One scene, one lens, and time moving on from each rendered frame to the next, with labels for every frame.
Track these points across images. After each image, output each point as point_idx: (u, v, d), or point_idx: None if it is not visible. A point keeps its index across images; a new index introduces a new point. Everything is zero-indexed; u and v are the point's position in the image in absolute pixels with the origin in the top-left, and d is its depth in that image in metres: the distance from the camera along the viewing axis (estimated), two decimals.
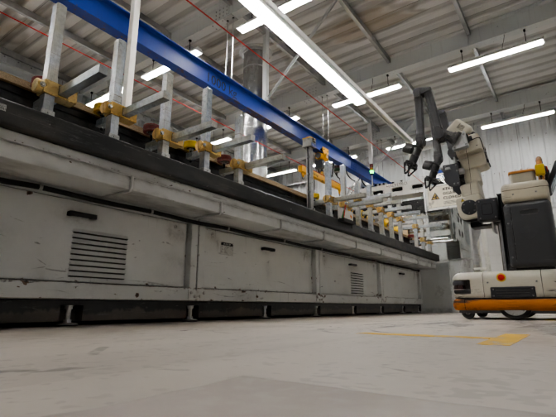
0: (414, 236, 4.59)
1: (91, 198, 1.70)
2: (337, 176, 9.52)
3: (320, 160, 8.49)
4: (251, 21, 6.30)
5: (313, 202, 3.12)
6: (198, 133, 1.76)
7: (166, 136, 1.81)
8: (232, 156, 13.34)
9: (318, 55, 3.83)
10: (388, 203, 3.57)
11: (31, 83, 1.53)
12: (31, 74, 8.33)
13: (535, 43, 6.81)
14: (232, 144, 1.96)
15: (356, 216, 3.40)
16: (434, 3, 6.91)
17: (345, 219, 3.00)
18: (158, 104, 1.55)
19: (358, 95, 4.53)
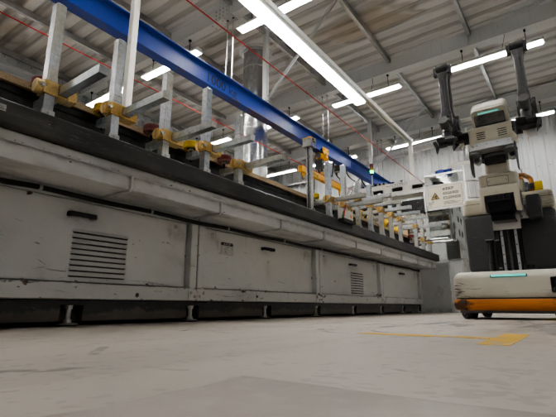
0: (414, 236, 4.59)
1: (91, 198, 1.70)
2: (337, 176, 9.52)
3: (320, 160, 8.49)
4: (251, 21, 6.30)
5: (313, 202, 3.12)
6: (198, 133, 1.76)
7: (166, 136, 1.81)
8: (232, 156, 13.34)
9: (318, 55, 3.83)
10: (388, 203, 3.57)
11: (31, 83, 1.53)
12: (31, 74, 8.33)
13: (535, 43, 6.81)
14: (232, 144, 1.96)
15: (356, 216, 3.40)
16: (434, 3, 6.91)
17: (345, 219, 3.00)
18: (158, 104, 1.55)
19: (358, 95, 4.53)
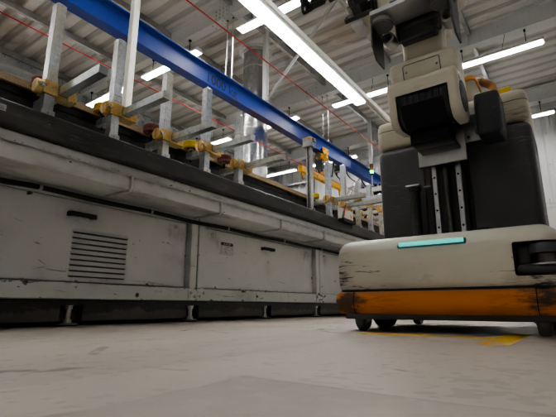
0: None
1: (91, 198, 1.70)
2: (337, 176, 9.52)
3: (320, 160, 8.49)
4: (251, 21, 6.30)
5: (313, 202, 3.12)
6: (198, 133, 1.76)
7: (166, 136, 1.81)
8: (232, 156, 13.34)
9: (318, 55, 3.83)
10: None
11: (31, 83, 1.53)
12: (31, 74, 8.33)
13: (535, 43, 6.81)
14: (232, 144, 1.96)
15: (356, 216, 3.40)
16: None
17: (345, 219, 3.00)
18: (158, 104, 1.55)
19: (358, 95, 4.53)
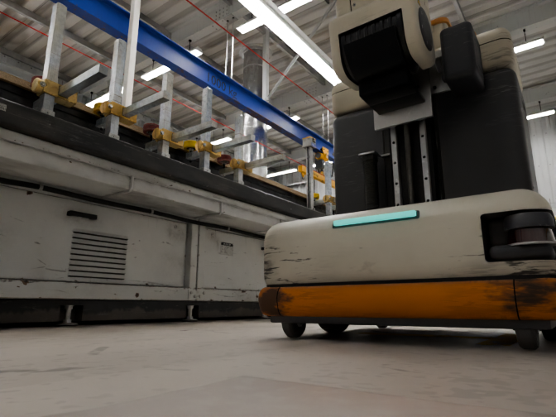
0: None
1: (91, 198, 1.70)
2: None
3: (320, 160, 8.49)
4: (251, 21, 6.30)
5: (313, 202, 3.12)
6: (198, 133, 1.76)
7: (166, 136, 1.81)
8: (232, 156, 13.34)
9: (318, 55, 3.83)
10: None
11: (31, 83, 1.53)
12: (31, 74, 8.33)
13: (535, 43, 6.81)
14: (232, 144, 1.96)
15: None
16: (434, 3, 6.91)
17: None
18: (158, 104, 1.55)
19: None
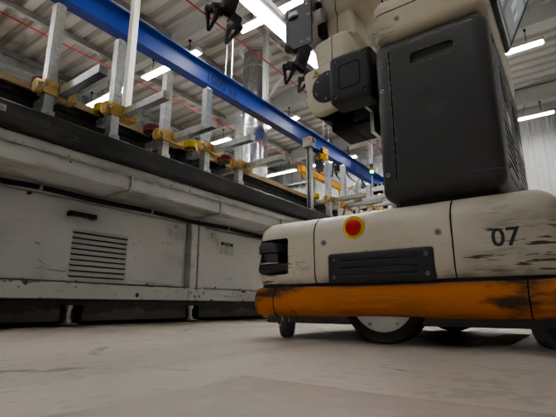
0: None
1: (91, 198, 1.70)
2: (337, 176, 9.52)
3: (320, 160, 8.49)
4: (251, 21, 6.30)
5: (313, 202, 3.12)
6: (198, 133, 1.76)
7: (166, 136, 1.81)
8: (232, 156, 13.34)
9: None
10: (388, 203, 3.57)
11: (31, 83, 1.53)
12: (31, 74, 8.33)
13: (535, 43, 6.81)
14: (232, 144, 1.96)
15: None
16: None
17: None
18: (158, 104, 1.55)
19: None
